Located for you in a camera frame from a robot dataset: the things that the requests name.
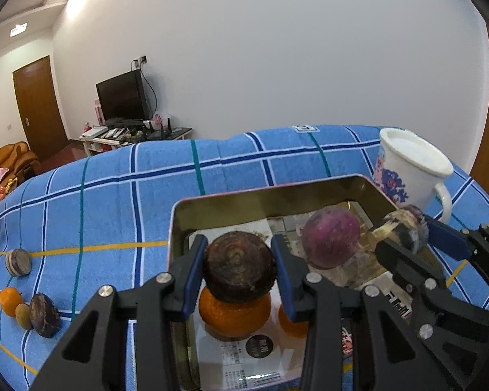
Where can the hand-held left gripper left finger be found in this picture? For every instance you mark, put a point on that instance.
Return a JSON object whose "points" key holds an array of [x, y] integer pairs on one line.
{"points": [[193, 279]]}

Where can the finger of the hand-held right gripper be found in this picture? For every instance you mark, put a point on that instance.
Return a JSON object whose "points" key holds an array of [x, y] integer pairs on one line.
{"points": [[448, 238], [411, 271]]}

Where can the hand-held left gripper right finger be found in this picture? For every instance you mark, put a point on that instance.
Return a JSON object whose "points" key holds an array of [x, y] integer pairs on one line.
{"points": [[284, 279]]}

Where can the cut taro piece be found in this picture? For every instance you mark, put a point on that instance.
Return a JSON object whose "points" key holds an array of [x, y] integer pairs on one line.
{"points": [[407, 226], [18, 261]]}

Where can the dark brown round taro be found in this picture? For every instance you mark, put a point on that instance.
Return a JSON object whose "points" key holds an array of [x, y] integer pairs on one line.
{"points": [[239, 269], [45, 315]]}

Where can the large mandarin orange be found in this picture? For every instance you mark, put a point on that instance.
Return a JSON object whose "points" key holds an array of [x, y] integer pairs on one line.
{"points": [[232, 321]]}

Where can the purple round radish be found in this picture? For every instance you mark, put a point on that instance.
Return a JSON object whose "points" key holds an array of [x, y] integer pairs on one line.
{"points": [[330, 238]]}

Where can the pink tin box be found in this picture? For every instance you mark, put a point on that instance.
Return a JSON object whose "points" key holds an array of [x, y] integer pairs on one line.
{"points": [[269, 207]]}

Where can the small tan longan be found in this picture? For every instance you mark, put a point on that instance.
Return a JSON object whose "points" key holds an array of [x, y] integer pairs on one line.
{"points": [[23, 316]]}

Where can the white floral mug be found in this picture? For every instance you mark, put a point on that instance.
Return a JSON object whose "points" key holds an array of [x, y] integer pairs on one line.
{"points": [[411, 171]]}

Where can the white printed paper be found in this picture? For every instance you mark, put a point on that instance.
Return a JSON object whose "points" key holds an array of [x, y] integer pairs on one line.
{"points": [[248, 356]]}

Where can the blue plaid blanket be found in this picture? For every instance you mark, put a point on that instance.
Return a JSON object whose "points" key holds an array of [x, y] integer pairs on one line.
{"points": [[126, 211]]}

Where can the white television stand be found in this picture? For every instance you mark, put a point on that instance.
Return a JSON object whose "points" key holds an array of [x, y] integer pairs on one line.
{"points": [[134, 140]]}

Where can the black router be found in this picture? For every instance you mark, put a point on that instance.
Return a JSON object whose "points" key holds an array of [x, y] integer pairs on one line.
{"points": [[163, 129]]}

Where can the pink flower decoration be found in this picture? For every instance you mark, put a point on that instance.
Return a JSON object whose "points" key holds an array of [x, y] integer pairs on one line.
{"points": [[159, 119]]}

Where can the white set-top box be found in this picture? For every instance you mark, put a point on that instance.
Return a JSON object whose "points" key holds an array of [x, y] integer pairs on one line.
{"points": [[93, 131]]}

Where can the black flat television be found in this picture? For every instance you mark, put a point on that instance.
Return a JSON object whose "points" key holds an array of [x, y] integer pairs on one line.
{"points": [[120, 95]]}

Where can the orange leather sofa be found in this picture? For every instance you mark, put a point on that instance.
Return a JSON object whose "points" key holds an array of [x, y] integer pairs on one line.
{"points": [[10, 157]]}

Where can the brown wooden door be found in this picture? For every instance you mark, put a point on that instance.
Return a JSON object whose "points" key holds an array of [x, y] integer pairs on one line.
{"points": [[36, 106]]}

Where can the square ceiling light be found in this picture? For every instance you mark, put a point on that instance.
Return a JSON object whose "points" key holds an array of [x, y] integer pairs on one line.
{"points": [[18, 29]]}

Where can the wall power outlet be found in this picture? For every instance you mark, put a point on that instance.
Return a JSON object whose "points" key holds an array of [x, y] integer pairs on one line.
{"points": [[140, 60]]}

